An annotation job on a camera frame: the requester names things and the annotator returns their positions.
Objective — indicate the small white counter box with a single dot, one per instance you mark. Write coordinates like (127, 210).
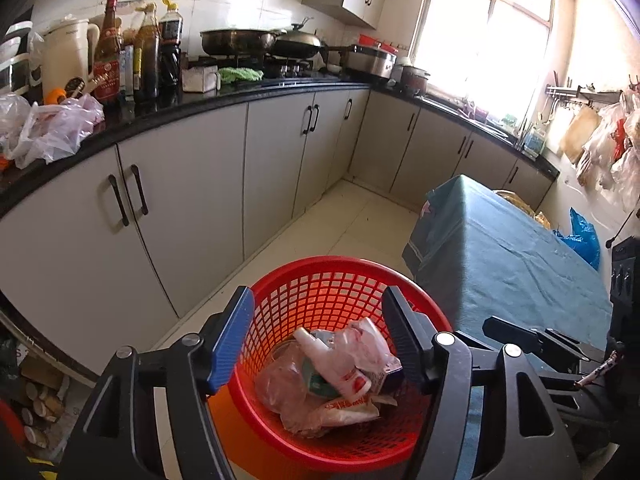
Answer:
(200, 80)

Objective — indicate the green white small box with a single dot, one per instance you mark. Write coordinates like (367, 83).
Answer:
(317, 377)

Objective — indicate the red plastic tray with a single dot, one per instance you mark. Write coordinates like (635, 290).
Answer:
(377, 42)

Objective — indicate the blue plastic bag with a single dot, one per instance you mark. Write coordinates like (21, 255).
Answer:
(580, 240)

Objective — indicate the pile of wooden pieces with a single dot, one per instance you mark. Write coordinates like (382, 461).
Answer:
(45, 405)

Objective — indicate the green vegetables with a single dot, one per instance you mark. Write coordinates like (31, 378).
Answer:
(240, 75)

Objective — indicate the white dish rack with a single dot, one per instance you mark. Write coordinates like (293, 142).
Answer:
(17, 45)

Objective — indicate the white red-printed plastic bag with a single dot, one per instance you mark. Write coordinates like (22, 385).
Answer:
(340, 410)

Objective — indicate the dark frying pan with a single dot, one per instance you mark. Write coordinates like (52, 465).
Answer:
(237, 42)

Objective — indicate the kitchen window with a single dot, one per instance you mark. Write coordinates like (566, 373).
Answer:
(480, 50)

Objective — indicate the red-label sauce bottle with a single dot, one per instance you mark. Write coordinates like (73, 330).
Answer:
(107, 70)

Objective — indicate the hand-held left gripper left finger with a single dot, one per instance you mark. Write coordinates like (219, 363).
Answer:
(232, 340)

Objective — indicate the dark oil bottle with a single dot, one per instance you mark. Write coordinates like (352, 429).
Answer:
(146, 60)

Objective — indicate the pink white plastic bag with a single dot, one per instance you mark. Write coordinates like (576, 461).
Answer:
(60, 130)

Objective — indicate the gas stove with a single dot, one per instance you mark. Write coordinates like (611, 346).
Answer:
(280, 70)

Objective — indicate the dark cooking pot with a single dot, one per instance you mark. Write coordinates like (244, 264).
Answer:
(414, 80)

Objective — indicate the clear pinkish plastic bag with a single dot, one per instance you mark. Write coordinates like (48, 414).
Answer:
(372, 345)

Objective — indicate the wok with lid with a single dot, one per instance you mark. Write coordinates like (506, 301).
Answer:
(300, 42)

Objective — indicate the small orange object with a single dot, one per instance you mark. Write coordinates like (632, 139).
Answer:
(55, 97)

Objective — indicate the blue white utensil container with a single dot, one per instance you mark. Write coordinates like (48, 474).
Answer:
(535, 140)

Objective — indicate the grey kitchen cabinets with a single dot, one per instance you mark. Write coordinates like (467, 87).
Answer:
(200, 185)

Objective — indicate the red plastic basket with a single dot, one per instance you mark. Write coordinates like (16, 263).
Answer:
(310, 280)

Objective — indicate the blue tablecloth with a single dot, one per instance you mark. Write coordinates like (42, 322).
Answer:
(500, 270)

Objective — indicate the bunch of hanging plastic bags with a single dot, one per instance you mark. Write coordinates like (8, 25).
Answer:
(610, 150)

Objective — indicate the white electric kettle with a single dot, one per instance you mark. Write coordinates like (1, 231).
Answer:
(65, 60)

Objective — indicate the silver rice cooker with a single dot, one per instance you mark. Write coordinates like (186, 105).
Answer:
(370, 62)

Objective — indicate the metal hook rail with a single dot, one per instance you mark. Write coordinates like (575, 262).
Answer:
(590, 92)

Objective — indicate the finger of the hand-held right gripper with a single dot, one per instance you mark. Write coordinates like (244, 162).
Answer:
(520, 335)

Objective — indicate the black-label soy sauce bottle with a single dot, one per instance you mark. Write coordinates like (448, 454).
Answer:
(171, 50)

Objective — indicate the white plastic bottle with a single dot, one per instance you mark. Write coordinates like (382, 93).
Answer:
(345, 377)

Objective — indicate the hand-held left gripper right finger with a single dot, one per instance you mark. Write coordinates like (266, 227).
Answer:
(402, 345)

